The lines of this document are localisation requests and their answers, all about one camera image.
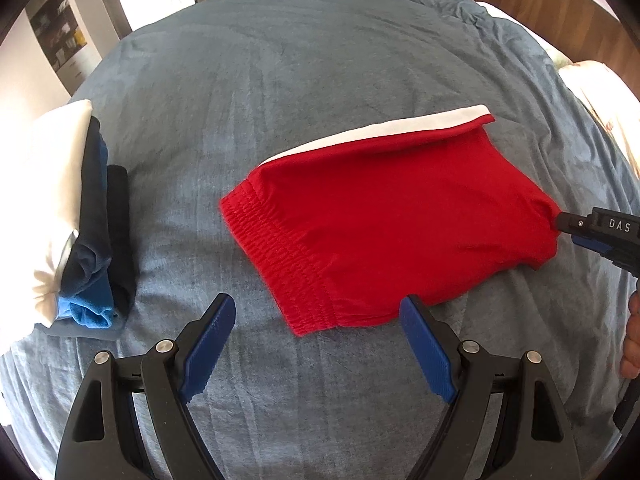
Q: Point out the blue folded garment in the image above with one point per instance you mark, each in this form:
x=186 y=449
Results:
x=87 y=310

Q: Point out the black folded garment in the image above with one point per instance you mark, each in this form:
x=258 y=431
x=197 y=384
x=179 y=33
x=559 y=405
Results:
x=122 y=230

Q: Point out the navy folded garment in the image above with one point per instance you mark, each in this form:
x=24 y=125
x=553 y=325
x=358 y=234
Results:
x=92 y=220

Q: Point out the grey-blue bed blanket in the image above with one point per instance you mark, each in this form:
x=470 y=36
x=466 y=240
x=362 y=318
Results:
x=300 y=85

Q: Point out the floral pillow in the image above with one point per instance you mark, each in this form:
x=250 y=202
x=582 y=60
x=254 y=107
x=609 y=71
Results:
x=610 y=105

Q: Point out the stack of folded clothes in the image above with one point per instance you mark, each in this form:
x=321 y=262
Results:
x=55 y=185

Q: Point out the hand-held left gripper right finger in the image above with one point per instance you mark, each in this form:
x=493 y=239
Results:
x=427 y=350

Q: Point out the red pants with white stripe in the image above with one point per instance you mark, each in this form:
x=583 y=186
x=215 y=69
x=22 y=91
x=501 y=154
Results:
x=375 y=220

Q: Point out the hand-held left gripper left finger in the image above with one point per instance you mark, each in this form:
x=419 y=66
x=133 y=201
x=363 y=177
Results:
x=210 y=345

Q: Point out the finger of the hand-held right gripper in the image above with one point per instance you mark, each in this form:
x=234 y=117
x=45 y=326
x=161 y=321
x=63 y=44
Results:
x=607 y=252
x=575 y=224

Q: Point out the arched wall niche shelf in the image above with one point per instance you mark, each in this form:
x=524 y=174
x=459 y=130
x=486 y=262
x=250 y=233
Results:
x=57 y=35

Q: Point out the person's right hand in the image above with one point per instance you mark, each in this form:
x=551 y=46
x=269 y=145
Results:
x=632 y=340

